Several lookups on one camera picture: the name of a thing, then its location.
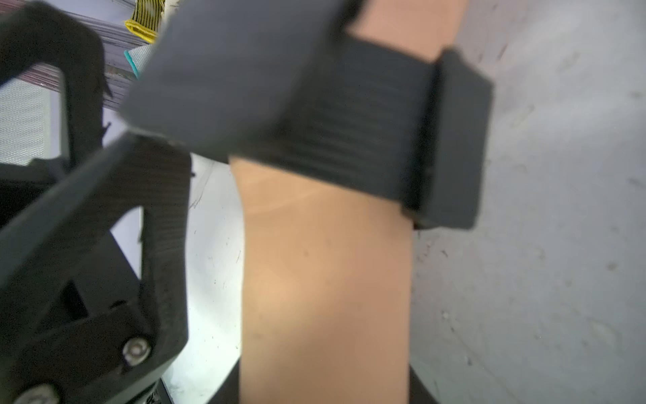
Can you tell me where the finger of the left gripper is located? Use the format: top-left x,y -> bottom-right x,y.
0,0 -> 113,170
1,135 -> 191,403

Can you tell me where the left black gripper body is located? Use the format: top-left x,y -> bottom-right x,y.
0,156 -> 175,404

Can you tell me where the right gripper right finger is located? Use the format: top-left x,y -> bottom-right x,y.
409,365 -> 438,404

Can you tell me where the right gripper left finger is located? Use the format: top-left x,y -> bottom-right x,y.
208,361 -> 240,404

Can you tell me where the mannequin hand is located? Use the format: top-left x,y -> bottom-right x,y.
229,0 -> 470,404

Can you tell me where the black digital wrist watch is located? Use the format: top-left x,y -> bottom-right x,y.
119,1 -> 494,230

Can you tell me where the white two-tier mesh shelf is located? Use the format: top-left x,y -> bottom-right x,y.
1,79 -> 51,166

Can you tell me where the purple ribbed glass vase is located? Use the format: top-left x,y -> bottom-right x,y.
1,1 -> 144,110

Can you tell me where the green white work glove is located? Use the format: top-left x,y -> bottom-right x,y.
124,44 -> 154,77

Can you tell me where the yellow black work glove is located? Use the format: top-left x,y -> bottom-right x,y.
124,0 -> 166,44

